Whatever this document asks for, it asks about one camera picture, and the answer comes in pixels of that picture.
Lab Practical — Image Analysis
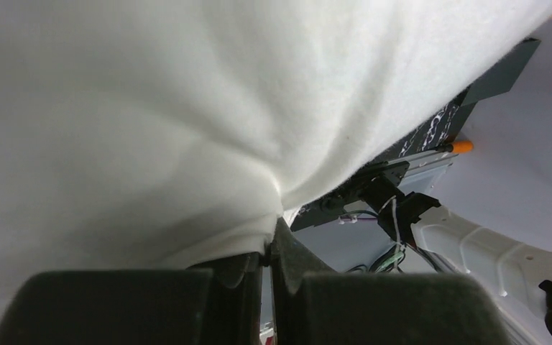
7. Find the orange handled tool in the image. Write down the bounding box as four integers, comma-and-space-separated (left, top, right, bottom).
435, 140, 474, 155

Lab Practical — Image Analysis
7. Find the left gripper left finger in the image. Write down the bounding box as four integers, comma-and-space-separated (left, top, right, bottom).
0, 252, 262, 344

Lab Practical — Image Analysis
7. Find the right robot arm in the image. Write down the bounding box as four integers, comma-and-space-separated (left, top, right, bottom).
410, 206, 552, 344

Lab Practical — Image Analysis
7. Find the aluminium frame rail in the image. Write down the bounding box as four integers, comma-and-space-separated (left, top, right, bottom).
387, 150, 459, 179

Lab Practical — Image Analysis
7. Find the white pillow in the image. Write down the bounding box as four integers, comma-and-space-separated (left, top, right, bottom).
0, 1, 552, 318

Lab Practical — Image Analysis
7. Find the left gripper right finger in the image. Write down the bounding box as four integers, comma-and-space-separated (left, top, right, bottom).
270, 219, 509, 344

